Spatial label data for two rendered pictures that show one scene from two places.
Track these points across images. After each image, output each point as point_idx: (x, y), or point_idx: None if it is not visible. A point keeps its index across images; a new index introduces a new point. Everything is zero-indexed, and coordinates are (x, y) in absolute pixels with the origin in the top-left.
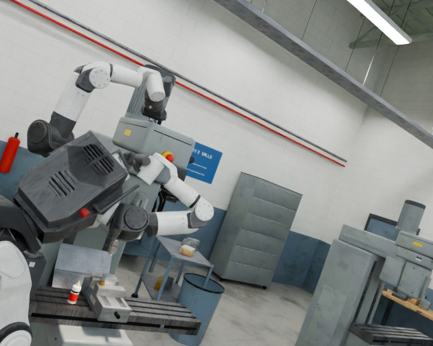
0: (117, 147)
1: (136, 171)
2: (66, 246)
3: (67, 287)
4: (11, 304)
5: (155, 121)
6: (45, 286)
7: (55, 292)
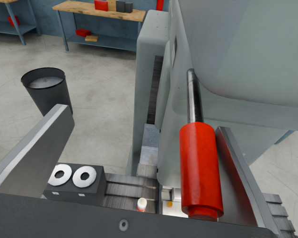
0: (176, 4)
1: None
2: (150, 127)
3: (153, 163)
4: None
5: None
6: (124, 176)
7: (130, 188)
